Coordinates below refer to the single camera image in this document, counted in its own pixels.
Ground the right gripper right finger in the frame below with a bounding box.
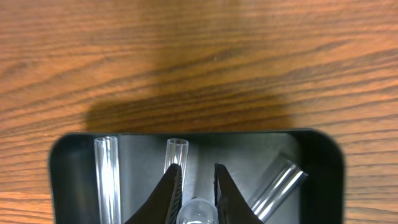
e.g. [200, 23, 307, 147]
[213, 163, 264, 224]

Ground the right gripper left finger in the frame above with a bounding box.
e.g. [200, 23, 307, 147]
[124, 163, 183, 224]

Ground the clear test tube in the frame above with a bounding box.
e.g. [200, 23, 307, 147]
[163, 138, 220, 224]
[247, 158, 309, 223]
[93, 136, 123, 224]

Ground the black tray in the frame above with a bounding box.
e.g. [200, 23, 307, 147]
[48, 128, 346, 224]

